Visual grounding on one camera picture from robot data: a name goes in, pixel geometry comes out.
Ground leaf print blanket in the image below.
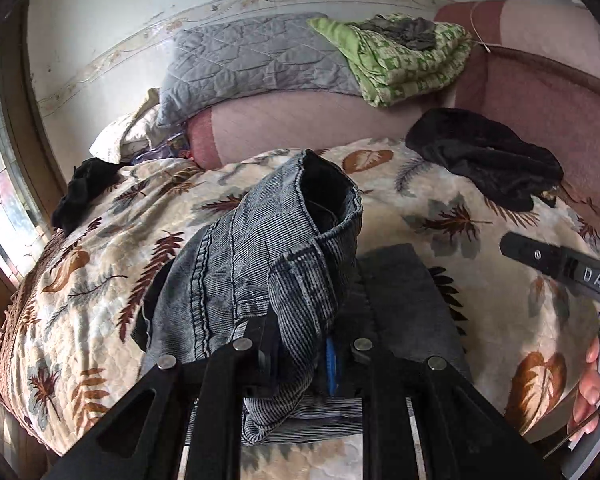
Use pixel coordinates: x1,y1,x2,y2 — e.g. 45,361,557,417
0,137,600,480

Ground grey quilted blanket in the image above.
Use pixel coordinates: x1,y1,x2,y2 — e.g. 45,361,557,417
157,12,363,126

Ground small black cloth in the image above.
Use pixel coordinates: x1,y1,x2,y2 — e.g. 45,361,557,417
51,157,126,233

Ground purple packet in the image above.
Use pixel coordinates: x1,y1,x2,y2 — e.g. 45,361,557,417
130,132,193,163

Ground pink bed cover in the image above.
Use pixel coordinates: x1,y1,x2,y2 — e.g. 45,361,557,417
187,0,600,221

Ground cream cloth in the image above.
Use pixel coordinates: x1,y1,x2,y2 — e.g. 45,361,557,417
89,87,168,163

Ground green patterned folded blanket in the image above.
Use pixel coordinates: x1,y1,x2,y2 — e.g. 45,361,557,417
307,12,473,108

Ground stained glass window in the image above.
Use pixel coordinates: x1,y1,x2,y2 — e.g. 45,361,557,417
0,40,46,281

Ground person's right hand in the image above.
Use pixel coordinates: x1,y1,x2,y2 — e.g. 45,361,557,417
571,335,600,443

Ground grey denim jeans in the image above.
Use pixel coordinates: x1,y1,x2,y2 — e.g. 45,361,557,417
130,149,473,448

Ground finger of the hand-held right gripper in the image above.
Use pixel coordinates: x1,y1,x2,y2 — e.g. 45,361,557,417
499,231,578,281

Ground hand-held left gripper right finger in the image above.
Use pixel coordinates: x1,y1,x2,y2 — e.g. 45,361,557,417
325,335,546,480

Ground large black cloth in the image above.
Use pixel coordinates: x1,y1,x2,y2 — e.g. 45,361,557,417
405,108,565,212

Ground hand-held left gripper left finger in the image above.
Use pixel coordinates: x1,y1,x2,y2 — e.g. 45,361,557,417
45,315,281,480

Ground dark grey cloth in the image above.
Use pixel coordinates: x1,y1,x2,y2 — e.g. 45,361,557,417
355,14,448,51

